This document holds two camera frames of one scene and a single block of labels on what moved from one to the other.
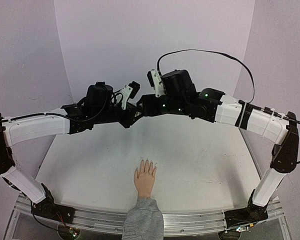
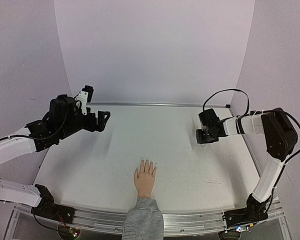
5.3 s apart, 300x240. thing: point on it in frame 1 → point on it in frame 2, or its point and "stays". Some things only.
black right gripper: [147, 106] → [203, 137]
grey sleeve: [144, 222] stays
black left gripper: [130, 119] → [92, 126]
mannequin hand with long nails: [144, 181] stays
